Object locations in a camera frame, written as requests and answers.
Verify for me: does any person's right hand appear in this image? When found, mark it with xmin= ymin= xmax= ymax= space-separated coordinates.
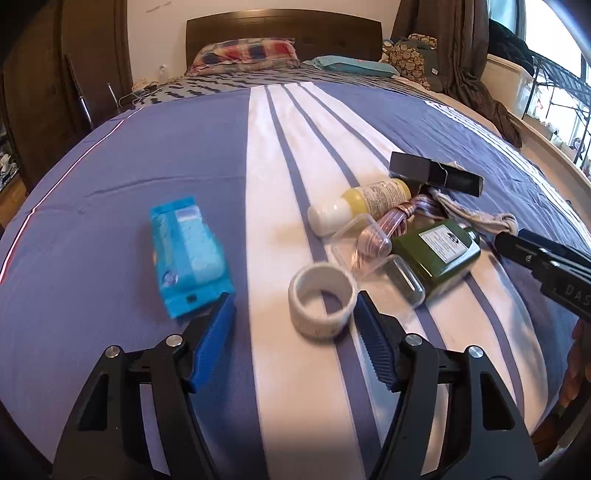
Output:
xmin=560 ymin=318 xmax=591 ymax=408

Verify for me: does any black metal rack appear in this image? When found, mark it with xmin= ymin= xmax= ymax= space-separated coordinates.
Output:
xmin=531 ymin=51 xmax=591 ymax=162

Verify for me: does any brown wooden wardrobe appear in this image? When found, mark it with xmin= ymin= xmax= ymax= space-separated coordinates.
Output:
xmin=0 ymin=0 xmax=132 ymax=185

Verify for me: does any grey black patterned blanket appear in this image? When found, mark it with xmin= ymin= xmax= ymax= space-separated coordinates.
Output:
xmin=134 ymin=65 xmax=430 ymax=109

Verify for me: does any brown patterned cushion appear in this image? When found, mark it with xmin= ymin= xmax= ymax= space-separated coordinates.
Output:
xmin=383 ymin=33 xmax=437 ymax=86

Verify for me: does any blue wet wipes packet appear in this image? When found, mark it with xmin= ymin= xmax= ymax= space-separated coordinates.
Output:
xmin=148 ymin=196 xmax=237 ymax=320

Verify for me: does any clear plastic case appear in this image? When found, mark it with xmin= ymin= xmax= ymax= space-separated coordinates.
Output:
xmin=330 ymin=213 xmax=426 ymax=305

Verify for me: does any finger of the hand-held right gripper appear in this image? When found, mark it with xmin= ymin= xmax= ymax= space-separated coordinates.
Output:
xmin=517 ymin=227 xmax=591 ymax=269
xmin=494 ymin=232 xmax=561 ymax=283

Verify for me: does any yellow white plastic bottle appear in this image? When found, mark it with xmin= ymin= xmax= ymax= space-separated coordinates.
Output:
xmin=308 ymin=178 xmax=413 ymax=237

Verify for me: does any brown curtain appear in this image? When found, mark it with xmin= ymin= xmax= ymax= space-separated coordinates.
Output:
xmin=392 ymin=0 xmax=522 ymax=148

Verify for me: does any pink striped ribbon bundle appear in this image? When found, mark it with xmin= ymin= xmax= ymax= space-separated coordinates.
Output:
xmin=353 ymin=194 xmax=444 ymax=273

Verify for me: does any dark wooden headboard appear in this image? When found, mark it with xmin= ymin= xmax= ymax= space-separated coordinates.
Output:
xmin=185 ymin=14 xmax=384 ymax=70

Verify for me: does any white cable bundle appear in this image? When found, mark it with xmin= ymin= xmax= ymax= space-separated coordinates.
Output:
xmin=121 ymin=76 xmax=162 ymax=107

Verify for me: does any black clothing pile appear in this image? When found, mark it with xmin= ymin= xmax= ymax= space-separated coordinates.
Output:
xmin=488 ymin=18 xmax=536 ymax=75

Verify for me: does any white storage box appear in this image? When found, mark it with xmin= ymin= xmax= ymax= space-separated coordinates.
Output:
xmin=482 ymin=54 xmax=536 ymax=121

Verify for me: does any green glass bottle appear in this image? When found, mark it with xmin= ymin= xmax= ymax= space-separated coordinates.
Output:
xmin=392 ymin=218 xmax=482 ymax=298

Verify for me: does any blue white striped bedspread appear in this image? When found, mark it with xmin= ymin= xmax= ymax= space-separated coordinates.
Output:
xmin=0 ymin=80 xmax=591 ymax=480

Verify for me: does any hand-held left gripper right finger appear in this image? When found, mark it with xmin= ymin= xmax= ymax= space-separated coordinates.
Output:
xmin=353 ymin=291 xmax=541 ymax=480

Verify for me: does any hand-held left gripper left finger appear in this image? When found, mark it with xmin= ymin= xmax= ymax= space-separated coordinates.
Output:
xmin=52 ymin=292 xmax=237 ymax=480

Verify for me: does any dark teal cushion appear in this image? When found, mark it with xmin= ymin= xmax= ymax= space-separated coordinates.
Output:
xmin=418 ymin=39 xmax=446 ymax=90

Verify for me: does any black cardboard box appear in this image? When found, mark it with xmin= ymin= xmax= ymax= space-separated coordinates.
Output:
xmin=389 ymin=151 xmax=485 ymax=197

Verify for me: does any beige window ledge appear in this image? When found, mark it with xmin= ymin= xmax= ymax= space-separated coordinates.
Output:
xmin=519 ymin=117 xmax=591 ymax=185

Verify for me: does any white tape roll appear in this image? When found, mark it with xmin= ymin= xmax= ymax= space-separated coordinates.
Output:
xmin=288 ymin=264 xmax=360 ymax=340

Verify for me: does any plaid pillow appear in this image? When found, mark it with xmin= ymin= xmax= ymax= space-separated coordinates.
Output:
xmin=189 ymin=39 xmax=300 ymax=75

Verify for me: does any metal tube frame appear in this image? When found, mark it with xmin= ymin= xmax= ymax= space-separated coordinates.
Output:
xmin=65 ymin=53 xmax=122 ymax=130

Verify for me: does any teal pillow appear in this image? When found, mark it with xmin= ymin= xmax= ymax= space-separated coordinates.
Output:
xmin=302 ymin=55 xmax=400 ymax=77

